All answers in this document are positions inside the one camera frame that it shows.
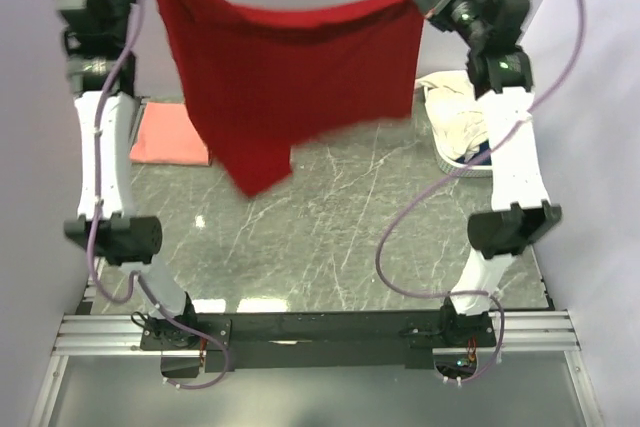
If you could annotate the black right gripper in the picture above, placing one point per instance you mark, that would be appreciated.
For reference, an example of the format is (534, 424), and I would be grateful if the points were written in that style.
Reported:
(436, 0)

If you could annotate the red t shirt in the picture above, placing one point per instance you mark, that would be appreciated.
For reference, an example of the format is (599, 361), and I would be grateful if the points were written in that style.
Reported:
(257, 82)

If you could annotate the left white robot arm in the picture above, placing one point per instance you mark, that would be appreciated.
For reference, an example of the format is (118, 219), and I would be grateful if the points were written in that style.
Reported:
(121, 246)

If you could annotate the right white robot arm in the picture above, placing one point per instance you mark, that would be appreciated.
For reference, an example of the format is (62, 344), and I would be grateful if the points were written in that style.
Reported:
(501, 75)

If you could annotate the white t shirt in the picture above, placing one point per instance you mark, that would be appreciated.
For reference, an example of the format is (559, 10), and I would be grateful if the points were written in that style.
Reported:
(457, 122)

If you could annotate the folded pink t shirt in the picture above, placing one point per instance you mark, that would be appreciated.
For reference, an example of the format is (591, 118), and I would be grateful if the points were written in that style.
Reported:
(167, 136)

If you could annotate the blue t shirt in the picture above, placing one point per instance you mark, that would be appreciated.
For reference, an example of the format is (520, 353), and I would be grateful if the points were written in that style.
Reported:
(482, 152)

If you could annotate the black base beam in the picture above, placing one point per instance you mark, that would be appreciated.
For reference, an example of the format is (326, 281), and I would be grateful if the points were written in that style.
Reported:
(325, 339)

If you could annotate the aluminium rail frame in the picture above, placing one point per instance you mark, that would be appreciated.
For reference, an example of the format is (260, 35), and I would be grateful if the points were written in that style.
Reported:
(308, 247)

